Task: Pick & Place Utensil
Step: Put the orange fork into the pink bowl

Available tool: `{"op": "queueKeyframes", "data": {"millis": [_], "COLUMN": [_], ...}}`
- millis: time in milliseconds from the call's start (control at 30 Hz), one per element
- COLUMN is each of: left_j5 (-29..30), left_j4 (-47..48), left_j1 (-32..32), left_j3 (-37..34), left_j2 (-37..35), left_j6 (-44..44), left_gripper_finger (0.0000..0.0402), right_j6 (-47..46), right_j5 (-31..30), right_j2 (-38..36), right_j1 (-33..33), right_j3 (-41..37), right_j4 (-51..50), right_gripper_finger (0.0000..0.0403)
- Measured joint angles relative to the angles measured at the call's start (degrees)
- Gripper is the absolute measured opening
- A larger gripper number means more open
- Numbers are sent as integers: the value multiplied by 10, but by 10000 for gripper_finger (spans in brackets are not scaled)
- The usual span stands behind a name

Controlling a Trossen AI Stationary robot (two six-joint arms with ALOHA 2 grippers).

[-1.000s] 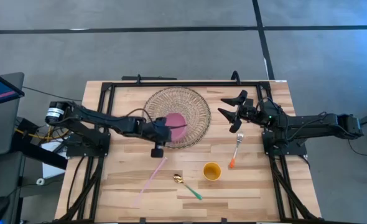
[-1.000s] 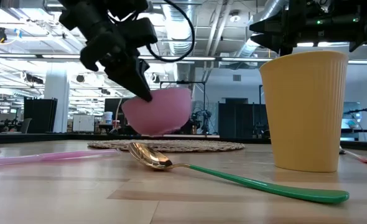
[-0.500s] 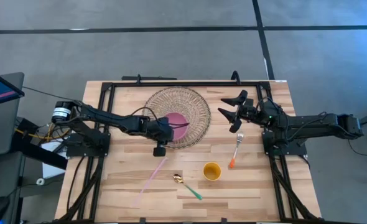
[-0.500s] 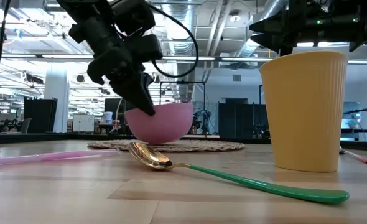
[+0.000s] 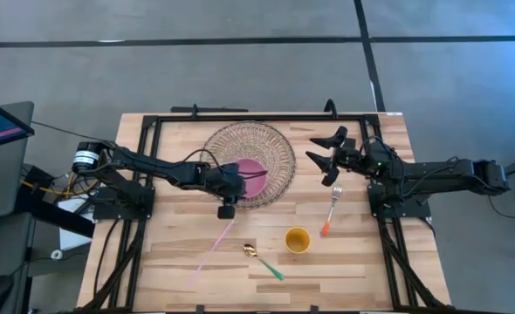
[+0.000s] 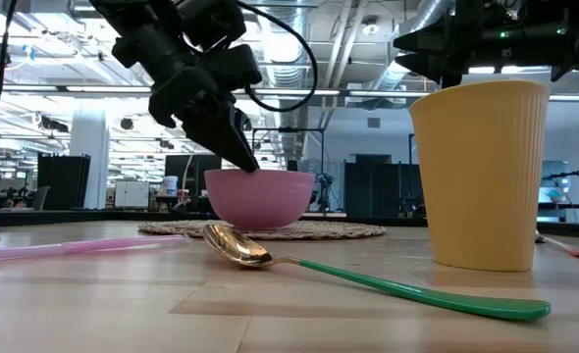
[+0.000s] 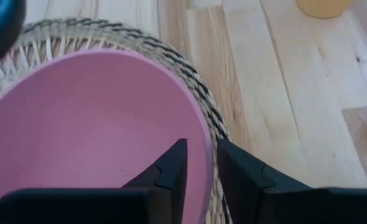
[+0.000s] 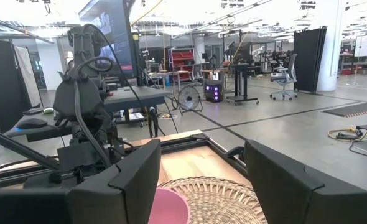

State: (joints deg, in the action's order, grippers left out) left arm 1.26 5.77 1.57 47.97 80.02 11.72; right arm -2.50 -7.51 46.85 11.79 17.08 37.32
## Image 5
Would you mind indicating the pink bowl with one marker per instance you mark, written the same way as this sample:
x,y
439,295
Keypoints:
x,y
255,187

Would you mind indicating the round woven straw placemat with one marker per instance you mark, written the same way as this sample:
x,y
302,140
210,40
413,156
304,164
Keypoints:
x,y
240,139

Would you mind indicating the black metal table frame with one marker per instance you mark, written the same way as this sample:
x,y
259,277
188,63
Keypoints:
x,y
262,118

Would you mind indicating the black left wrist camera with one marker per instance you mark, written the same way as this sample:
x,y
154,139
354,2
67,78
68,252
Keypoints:
x,y
226,212

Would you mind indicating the pink straw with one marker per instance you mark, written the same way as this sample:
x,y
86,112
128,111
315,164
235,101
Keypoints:
x,y
211,253

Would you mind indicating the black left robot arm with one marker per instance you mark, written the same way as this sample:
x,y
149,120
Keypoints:
x,y
153,165

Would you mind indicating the white paper sheet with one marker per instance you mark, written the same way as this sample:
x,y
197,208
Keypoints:
x,y
74,227

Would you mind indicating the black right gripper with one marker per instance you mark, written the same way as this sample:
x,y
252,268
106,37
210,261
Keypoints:
x,y
351,158

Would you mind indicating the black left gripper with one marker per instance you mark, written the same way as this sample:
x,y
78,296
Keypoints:
x,y
227,181

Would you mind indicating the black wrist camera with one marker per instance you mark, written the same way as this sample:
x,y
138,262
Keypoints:
x,y
331,177
226,212

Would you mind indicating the black frame clamp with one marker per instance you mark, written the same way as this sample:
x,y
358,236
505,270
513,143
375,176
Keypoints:
x,y
314,309
200,309

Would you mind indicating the yellow cup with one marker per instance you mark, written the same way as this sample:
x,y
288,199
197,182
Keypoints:
x,y
297,240

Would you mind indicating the computer monitor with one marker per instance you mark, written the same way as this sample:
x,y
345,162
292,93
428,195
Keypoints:
x,y
0,124

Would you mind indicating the black frame hook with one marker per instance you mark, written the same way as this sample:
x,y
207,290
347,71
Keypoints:
x,y
194,110
331,107

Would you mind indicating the white tape roll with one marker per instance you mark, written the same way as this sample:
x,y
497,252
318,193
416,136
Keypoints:
x,y
56,254

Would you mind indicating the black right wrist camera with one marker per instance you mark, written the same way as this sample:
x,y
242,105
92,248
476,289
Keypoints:
x,y
331,177

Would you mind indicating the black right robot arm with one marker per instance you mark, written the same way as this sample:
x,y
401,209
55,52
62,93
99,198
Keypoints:
x,y
436,172

